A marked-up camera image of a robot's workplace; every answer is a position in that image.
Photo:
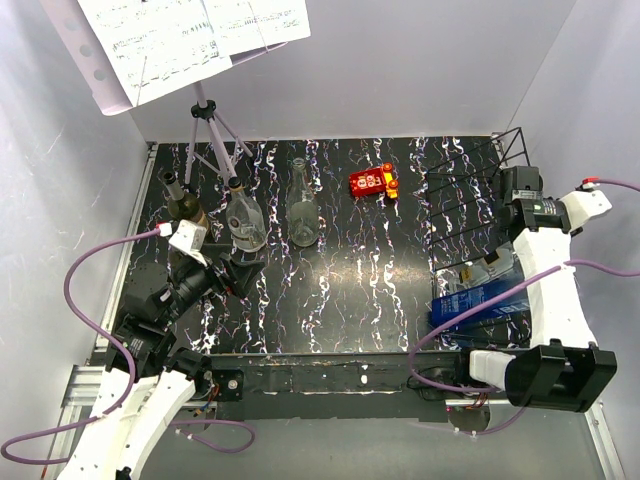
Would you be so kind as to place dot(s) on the black wire wine rack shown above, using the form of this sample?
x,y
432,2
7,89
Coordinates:
x,y
462,191

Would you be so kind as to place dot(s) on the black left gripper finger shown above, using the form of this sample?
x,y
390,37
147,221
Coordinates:
x,y
239,280
240,268

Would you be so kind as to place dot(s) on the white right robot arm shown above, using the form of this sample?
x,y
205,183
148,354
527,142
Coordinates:
x,y
563,369

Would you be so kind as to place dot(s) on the lilac music stand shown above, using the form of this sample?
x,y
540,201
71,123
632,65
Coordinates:
x,y
82,43

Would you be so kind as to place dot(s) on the clear corked glass bottle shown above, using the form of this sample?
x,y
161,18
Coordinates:
x,y
245,219

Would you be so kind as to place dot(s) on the red yellow toy block car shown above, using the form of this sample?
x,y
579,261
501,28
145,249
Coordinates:
x,y
380,179

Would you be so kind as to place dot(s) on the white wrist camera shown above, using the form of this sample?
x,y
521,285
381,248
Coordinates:
x,y
185,236
586,202

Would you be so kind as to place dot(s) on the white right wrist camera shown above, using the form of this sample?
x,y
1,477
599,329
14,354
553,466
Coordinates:
x,y
586,202

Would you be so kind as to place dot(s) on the clear tall glass bottle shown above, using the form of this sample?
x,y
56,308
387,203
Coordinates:
x,y
301,207

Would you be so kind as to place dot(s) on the clear square liquor bottle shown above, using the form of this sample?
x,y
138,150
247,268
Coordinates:
x,y
500,264

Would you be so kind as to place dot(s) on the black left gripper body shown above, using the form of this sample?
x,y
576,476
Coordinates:
x,y
192,281

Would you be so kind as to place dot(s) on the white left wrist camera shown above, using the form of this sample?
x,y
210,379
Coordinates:
x,y
185,236

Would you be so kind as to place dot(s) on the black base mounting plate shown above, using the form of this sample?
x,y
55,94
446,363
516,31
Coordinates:
x,y
332,386

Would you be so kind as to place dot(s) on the white sheet music left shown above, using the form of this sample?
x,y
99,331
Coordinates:
x,y
156,47

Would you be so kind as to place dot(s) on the dark green wine bottle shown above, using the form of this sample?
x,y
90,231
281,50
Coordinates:
x,y
183,205

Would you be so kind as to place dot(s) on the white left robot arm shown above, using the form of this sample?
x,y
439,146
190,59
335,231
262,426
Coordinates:
x,y
146,380

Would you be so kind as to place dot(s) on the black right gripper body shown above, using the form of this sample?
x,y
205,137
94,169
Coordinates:
x,y
496,224

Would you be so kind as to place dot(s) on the white sheet music right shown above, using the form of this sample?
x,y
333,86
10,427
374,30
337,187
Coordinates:
x,y
243,26

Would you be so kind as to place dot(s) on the white sheet music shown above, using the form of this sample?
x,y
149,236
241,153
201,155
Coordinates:
x,y
156,47
243,26

